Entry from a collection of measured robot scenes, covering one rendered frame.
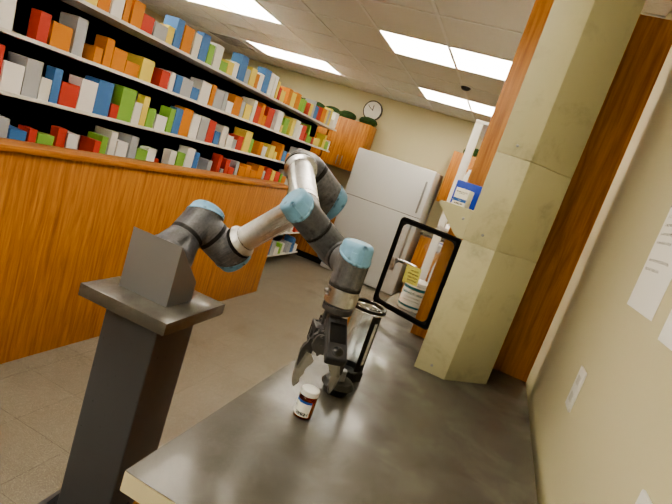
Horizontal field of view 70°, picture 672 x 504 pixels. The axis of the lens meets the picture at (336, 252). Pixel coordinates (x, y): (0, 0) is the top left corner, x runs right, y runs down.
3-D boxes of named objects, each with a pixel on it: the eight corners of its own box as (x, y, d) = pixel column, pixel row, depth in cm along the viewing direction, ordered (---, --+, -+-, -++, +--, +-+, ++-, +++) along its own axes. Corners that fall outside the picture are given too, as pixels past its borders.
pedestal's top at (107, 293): (77, 294, 146) (80, 282, 145) (148, 280, 176) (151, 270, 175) (163, 336, 137) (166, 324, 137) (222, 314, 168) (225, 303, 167)
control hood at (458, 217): (469, 236, 190) (479, 212, 188) (462, 239, 160) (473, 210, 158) (442, 226, 193) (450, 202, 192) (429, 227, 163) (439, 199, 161)
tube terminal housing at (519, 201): (488, 369, 191) (565, 182, 177) (484, 398, 160) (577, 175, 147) (428, 343, 198) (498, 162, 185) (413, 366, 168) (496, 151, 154)
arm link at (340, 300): (363, 297, 107) (328, 288, 105) (356, 316, 108) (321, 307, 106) (356, 287, 114) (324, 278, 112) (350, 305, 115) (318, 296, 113)
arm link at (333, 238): (323, 215, 120) (339, 226, 110) (348, 247, 125) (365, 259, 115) (299, 236, 119) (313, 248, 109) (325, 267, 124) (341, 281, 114)
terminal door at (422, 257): (427, 331, 197) (463, 239, 190) (371, 300, 216) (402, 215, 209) (428, 331, 197) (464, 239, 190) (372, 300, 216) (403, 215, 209)
